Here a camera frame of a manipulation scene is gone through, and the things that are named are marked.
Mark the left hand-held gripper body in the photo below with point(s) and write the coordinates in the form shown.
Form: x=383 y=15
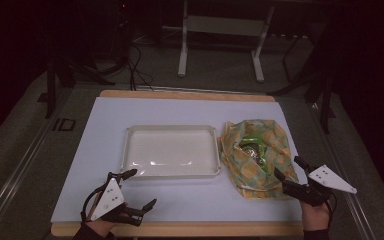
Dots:
x=110 y=200

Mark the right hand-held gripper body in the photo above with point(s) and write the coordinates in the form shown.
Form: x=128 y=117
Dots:
x=330 y=180

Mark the yellow green patterned plastic bag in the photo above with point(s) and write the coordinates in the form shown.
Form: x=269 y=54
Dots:
x=246 y=180

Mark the person's left hand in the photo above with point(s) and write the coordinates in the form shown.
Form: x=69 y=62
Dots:
x=101 y=226

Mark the person's right hand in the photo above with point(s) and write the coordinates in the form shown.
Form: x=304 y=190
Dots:
x=315 y=216

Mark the green packet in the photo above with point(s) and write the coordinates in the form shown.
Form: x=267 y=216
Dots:
x=255 y=150

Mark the white table mat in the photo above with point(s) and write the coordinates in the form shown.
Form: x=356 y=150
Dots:
x=106 y=140

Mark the white plastic tray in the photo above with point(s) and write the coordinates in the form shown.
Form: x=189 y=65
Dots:
x=171 y=151

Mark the black tripod stand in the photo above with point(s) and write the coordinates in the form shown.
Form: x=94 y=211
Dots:
x=66 y=71
x=320 y=90

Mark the white metal stand frame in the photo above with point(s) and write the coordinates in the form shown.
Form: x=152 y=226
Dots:
x=225 y=25

